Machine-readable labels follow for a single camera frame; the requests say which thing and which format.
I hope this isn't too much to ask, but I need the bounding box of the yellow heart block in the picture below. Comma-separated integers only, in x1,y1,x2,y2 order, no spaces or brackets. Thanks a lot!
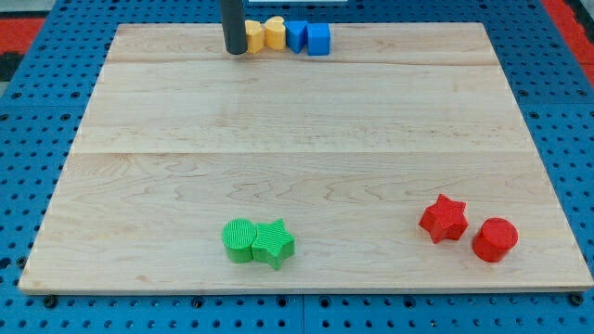
265,16,286,51

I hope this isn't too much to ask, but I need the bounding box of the blue cube block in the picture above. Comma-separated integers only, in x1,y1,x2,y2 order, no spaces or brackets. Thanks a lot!
307,23,331,56

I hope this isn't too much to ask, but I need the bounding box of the blue triangle block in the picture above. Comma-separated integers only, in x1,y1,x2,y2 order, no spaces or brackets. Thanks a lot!
284,20,307,54

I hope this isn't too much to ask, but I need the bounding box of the red cylinder block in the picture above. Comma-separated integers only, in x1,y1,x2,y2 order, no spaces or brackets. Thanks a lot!
471,217,519,263

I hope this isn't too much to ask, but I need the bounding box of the wooden board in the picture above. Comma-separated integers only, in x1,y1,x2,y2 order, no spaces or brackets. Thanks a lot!
19,23,593,295

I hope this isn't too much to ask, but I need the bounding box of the green cylinder block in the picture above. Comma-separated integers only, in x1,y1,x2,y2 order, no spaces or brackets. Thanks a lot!
221,218,257,263

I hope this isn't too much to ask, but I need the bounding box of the yellow pentagon block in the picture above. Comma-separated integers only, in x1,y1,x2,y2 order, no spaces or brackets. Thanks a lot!
245,19,265,54

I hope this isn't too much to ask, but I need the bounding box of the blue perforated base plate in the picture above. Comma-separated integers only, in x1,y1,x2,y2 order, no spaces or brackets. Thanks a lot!
1,1,593,333

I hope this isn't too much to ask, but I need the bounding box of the green star block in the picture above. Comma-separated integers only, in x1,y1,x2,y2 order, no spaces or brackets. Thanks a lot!
252,219,295,271

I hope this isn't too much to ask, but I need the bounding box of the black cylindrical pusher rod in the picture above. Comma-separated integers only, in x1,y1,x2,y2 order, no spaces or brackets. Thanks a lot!
219,0,248,55

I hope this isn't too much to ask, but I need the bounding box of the red star block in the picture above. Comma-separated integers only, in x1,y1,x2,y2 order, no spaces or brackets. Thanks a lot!
419,194,469,244

